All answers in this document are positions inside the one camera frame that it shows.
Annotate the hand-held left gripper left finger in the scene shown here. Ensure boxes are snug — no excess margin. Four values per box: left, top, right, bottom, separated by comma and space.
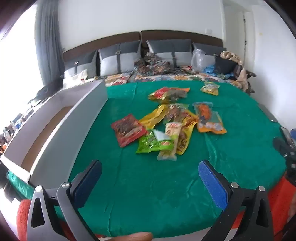
26, 159, 102, 241

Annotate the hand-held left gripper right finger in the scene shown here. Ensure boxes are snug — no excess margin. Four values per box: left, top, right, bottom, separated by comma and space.
198, 159, 274, 241

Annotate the yellow brown snack packet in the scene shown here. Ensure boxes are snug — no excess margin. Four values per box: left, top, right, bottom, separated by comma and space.
176, 111, 199, 155

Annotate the orange-edged snack packet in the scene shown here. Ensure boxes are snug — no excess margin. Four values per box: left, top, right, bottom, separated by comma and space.
197, 111, 227, 135

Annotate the white snack packet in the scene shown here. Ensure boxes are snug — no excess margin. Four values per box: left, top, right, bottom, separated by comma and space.
157, 122, 182, 161

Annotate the red snack packet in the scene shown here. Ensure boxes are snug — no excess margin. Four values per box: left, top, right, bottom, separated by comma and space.
111, 114, 148, 147

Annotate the white drawer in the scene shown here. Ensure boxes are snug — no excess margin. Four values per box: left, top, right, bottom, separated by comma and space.
0, 81, 108, 184

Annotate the green snack packet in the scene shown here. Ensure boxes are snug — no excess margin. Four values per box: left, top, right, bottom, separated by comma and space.
135, 130, 175, 154

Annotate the clear packet with orange snack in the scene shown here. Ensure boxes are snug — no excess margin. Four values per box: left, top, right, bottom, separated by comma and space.
193, 102, 214, 126

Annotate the clear dark snack packet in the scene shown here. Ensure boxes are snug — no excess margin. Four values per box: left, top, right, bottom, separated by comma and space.
163, 103, 189, 123

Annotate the yellow red-label snack packet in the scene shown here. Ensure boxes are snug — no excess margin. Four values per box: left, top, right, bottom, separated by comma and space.
139, 104, 168, 129

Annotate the yellow-rimmed clear snack packet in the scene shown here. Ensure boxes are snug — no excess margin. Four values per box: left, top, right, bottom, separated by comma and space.
200, 81, 220, 96

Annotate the dried longan packet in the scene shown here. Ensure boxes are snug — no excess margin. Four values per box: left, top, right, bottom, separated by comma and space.
148, 87, 190, 104

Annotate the person's left hand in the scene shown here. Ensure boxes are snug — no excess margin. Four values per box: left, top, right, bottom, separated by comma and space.
111, 232, 153, 241

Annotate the orange fuzzy blanket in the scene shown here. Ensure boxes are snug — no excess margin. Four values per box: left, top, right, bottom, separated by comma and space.
16, 176, 296, 241

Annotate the white cloth bag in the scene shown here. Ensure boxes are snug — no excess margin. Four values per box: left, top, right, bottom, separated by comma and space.
62, 69, 89, 87

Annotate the beige patterned blanket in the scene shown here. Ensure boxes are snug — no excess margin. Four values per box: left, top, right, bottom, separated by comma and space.
220, 50, 251, 93

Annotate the blue cloth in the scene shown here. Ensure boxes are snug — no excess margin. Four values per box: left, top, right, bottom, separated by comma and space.
203, 65, 229, 79

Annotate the clear plastic bag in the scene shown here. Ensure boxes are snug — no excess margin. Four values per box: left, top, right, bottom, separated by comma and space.
191, 49, 206, 72

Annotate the dark floral cloth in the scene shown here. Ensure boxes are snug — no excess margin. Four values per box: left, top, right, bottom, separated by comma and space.
133, 52, 176, 75

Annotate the grey curtain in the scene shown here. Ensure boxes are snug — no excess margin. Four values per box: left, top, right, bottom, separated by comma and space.
35, 0, 64, 86

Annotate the grey strapped pillow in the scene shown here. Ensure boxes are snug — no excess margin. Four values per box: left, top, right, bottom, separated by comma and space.
98, 40, 141, 76
193, 43, 226, 58
63, 50, 98, 79
146, 39, 193, 67

